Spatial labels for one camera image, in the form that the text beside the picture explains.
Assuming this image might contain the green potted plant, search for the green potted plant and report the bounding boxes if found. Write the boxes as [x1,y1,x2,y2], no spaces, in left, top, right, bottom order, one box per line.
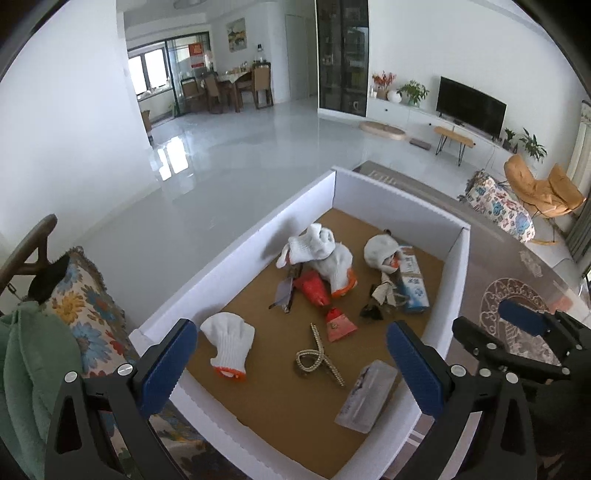
[397,80,430,108]

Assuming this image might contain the covered standing air conditioner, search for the covered standing air conditioner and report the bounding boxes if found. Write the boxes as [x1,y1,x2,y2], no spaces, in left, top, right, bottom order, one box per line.
[570,99,591,185]

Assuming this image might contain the white cardboard box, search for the white cardboard box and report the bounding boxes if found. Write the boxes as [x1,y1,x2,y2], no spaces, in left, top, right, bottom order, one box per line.
[129,167,472,480]

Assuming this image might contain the white knit work glove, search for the white knit work glove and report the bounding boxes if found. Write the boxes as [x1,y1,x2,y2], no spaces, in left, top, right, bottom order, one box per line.
[200,312,256,382]
[276,223,336,269]
[363,232,402,274]
[315,244,359,297]

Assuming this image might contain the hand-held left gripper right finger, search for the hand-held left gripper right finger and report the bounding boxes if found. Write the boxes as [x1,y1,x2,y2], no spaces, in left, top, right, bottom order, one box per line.
[369,320,539,480]

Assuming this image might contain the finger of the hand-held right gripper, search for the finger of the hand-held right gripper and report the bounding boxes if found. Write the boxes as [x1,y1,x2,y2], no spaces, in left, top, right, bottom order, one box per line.
[499,298,591,370]
[451,315,573,384]

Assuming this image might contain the clear cartoon plastic case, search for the clear cartoon plastic case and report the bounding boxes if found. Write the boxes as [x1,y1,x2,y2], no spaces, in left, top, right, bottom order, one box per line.
[334,360,399,433]

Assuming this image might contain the floral chair cushion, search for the floral chair cushion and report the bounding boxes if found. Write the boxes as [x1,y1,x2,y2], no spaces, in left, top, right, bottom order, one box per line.
[46,249,222,480]

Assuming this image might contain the round floor cushion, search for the round floor cushion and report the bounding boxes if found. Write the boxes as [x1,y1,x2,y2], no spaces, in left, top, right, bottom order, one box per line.
[359,121,407,141]

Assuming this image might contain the dark wooden chair back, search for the dark wooden chair back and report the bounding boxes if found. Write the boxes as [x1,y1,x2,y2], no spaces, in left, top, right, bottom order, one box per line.
[0,213,70,304]

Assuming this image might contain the green cloth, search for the green cloth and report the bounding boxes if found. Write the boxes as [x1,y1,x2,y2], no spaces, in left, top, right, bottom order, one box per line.
[0,300,84,480]

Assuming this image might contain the small wooden bench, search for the small wooden bench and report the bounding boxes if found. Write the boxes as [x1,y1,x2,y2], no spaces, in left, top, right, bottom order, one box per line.
[434,127,476,167]

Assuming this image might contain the blue and white carton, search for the blue and white carton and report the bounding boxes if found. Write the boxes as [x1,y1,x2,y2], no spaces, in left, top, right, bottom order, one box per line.
[396,246,431,315]

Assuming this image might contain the printed blanket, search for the printed blanket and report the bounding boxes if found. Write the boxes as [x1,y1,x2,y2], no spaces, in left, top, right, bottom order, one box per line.
[458,169,536,243]

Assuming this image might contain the framed wall painting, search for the framed wall painting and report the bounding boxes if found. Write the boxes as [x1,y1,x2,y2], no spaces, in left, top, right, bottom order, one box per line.
[226,17,247,51]

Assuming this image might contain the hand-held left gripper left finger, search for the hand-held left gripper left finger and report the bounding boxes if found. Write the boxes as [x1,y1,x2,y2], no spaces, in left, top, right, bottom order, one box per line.
[46,318,198,480]

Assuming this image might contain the blue safety glasses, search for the blue safety glasses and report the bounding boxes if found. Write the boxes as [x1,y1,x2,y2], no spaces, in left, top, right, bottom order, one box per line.
[269,270,304,315]

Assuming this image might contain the red flower arrangement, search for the red flower arrangement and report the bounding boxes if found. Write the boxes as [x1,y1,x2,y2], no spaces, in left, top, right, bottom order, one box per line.
[372,71,398,99]

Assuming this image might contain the beaded hair claw clip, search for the beaded hair claw clip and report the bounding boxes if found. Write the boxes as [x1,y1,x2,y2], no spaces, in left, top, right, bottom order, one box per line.
[295,323,347,388]

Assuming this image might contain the dining table with chairs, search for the dining table with chairs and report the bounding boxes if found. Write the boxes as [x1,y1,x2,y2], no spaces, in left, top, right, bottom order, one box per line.
[180,62,275,114]

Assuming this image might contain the red cone pouch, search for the red cone pouch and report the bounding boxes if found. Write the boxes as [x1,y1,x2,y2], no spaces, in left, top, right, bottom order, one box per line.
[294,270,332,306]

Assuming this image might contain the black television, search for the black television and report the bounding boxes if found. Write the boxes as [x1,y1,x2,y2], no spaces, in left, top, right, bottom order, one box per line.
[436,76,507,139]

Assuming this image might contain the orange lounge chair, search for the orange lounge chair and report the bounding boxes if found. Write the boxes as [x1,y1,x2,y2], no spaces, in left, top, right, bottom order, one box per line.
[503,154,587,220]

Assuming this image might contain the red pouch with gold seal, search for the red pouch with gold seal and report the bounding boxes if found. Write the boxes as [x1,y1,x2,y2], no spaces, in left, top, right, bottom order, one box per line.
[324,308,358,343]

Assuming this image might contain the rhinestone bow hair clip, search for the rhinestone bow hair clip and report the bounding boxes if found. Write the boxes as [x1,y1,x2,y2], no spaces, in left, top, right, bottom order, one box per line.
[359,272,407,322]

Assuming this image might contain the white television cabinet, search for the white television cabinet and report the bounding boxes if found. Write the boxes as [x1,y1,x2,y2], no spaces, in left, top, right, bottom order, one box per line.
[367,97,522,160]

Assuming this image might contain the dark glass display cabinet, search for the dark glass display cabinet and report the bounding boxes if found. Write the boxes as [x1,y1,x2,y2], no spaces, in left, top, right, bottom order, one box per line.
[315,0,370,116]

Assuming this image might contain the large leafy potted plant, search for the large leafy potted plant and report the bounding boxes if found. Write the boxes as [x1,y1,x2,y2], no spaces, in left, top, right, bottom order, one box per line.
[517,128,548,163]

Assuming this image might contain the grey curtain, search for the grey curtain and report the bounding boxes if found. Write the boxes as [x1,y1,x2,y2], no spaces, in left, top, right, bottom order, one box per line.
[566,203,591,264]

